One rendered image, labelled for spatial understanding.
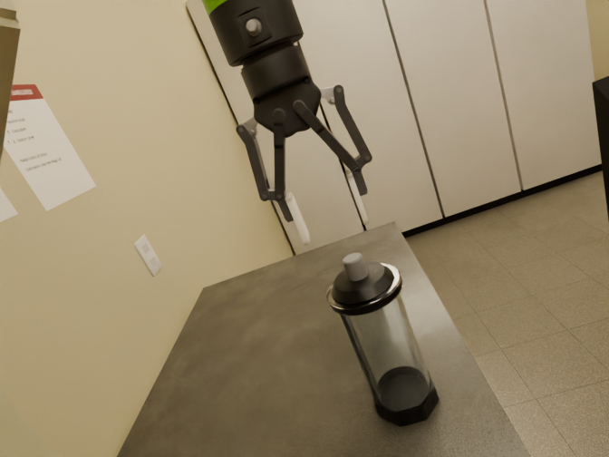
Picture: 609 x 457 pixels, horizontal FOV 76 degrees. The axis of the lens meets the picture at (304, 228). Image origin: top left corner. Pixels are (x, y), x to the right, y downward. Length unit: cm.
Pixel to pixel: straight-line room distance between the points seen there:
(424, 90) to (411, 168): 56
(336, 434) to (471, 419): 20
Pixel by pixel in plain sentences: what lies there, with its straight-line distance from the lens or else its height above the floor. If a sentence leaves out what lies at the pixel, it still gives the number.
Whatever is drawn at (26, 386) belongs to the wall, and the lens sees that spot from 86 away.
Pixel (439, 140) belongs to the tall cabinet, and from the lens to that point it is 313.
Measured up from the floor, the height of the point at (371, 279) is 118.
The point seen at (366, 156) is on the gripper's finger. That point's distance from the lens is 49.
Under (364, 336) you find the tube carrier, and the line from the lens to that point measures 56.
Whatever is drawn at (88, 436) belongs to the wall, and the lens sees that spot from 95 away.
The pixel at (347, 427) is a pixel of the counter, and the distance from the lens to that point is 70.
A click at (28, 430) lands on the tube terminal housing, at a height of 134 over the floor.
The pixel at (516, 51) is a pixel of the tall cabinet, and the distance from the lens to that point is 327.
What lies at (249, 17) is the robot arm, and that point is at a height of 152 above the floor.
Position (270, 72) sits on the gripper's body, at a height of 147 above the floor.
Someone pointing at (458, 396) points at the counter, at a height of 94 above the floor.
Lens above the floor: 145
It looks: 19 degrees down
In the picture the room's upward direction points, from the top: 23 degrees counter-clockwise
